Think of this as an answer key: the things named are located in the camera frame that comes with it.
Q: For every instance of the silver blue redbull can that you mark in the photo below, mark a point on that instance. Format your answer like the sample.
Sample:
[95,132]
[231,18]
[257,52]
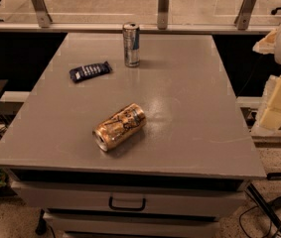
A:
[131,36]

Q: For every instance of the dark blue snack wrapper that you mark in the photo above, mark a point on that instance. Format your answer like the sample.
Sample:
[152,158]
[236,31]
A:
[89,71]

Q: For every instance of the right metal railing bracket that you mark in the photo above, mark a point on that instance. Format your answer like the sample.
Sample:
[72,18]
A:
[243,18]

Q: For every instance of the black tripod leg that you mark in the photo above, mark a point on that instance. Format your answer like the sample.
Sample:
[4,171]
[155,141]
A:
[258,198]

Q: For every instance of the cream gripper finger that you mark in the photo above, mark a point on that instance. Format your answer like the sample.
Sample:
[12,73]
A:
[267,44]
[270,111]

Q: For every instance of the grey drawer cabinet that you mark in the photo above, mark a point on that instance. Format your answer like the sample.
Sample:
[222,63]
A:
[108,151]

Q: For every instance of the metal railing bracket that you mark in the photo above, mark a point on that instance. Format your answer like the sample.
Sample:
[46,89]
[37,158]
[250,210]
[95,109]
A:
[43,17]
[243,18]
[163,12]

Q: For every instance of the gold crushed soda can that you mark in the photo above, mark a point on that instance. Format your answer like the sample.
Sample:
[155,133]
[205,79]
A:
[111,132]

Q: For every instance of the black drawer handle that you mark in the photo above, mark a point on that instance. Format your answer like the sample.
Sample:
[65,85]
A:
[135,205]

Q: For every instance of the left metal railing bracket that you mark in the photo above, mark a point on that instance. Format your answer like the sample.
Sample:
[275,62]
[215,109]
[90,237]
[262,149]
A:
[43,17]

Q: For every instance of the middle metal railing bracket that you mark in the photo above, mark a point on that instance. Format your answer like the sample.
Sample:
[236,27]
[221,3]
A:
[163,12]

